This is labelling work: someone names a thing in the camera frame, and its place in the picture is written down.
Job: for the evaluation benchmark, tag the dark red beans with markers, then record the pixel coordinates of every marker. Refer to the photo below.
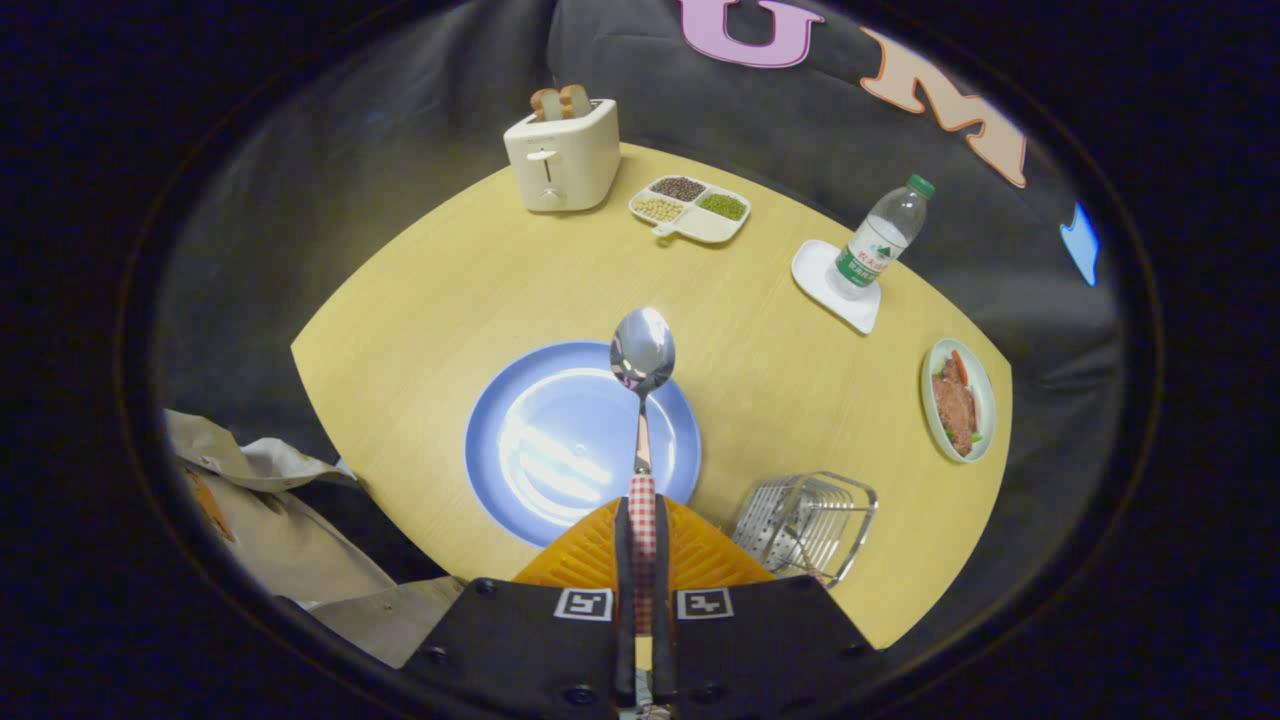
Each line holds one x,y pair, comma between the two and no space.
678,188

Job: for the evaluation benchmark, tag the pale yellow beans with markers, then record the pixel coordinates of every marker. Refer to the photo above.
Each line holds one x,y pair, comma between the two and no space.
658,209

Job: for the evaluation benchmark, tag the green beans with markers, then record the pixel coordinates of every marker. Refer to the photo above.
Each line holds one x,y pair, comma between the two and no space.
722,206

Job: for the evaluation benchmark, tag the cream white toaster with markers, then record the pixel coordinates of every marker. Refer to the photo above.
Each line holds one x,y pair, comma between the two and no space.
570,165

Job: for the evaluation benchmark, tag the beige jacket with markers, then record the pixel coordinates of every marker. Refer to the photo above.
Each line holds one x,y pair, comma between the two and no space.
290,540

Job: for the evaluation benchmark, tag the metal cutlery drainer basket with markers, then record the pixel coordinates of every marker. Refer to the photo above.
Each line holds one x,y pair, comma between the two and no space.
800,520

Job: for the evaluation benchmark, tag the toasted bread slice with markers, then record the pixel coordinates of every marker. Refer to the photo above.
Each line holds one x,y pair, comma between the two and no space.
546,104
575,100

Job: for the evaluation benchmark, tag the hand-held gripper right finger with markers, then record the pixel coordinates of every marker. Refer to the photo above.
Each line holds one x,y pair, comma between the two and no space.
663,600

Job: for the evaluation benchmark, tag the blue round plate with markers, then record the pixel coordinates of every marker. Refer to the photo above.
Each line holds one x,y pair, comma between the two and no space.
550,440

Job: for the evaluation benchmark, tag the clear water bottle green cap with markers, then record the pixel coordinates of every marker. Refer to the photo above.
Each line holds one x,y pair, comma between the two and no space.
875,245

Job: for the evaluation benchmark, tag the white square coaster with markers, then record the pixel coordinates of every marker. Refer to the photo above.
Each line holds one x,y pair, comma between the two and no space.
815,270

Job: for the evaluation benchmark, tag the brown meat slice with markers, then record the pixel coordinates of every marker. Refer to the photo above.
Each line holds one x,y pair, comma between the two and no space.
953,410

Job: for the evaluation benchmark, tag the pale green food plate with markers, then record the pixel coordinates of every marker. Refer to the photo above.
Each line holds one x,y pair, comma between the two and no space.
985,400

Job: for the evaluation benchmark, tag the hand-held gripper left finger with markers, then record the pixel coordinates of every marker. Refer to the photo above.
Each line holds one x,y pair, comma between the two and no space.
623,600

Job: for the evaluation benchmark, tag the white divided snack tray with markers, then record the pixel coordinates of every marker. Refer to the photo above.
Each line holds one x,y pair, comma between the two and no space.
705,227

